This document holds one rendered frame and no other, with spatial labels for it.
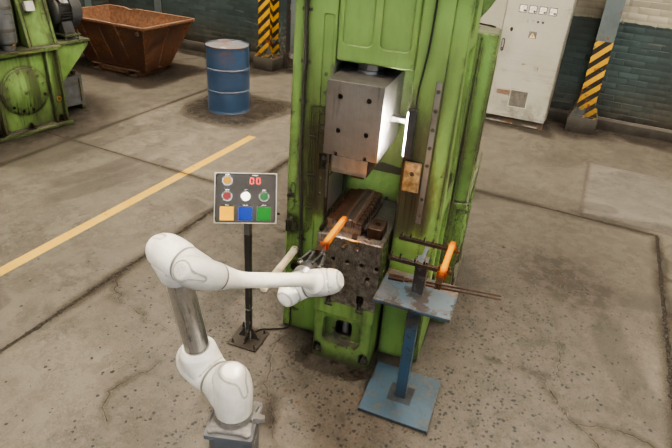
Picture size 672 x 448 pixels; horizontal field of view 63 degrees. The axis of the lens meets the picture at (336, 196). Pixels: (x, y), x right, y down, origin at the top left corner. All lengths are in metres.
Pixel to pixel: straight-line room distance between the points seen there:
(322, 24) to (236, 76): 4.61
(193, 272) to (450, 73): 1.57
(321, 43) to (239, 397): 1.73
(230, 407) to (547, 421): 1.95
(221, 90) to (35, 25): 2.21
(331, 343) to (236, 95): 4.67
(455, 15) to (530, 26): 5.21
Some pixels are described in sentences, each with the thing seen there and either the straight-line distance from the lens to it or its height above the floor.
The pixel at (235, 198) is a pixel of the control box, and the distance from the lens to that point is 3.03.
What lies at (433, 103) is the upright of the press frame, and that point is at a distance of 2.80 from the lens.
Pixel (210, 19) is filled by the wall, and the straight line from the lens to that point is 10.77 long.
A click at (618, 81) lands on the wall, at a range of 8.59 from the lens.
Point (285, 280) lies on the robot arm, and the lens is 2.13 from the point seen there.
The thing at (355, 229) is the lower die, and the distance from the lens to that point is 3.02.
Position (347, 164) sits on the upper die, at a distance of 2.87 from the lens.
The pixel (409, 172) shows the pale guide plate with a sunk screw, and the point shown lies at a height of 1.30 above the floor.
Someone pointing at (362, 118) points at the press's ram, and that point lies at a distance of 2.76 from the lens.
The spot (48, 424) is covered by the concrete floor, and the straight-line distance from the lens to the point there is 3.47.
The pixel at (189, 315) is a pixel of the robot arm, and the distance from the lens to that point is 2.19.
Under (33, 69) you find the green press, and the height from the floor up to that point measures 0.72.
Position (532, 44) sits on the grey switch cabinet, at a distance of 7.91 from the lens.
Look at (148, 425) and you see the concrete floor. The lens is 3.32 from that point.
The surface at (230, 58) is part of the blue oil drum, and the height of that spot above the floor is 0.76.
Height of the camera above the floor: 2.49
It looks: 27 degrees down
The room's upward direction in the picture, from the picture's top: 4 degrees clockwise
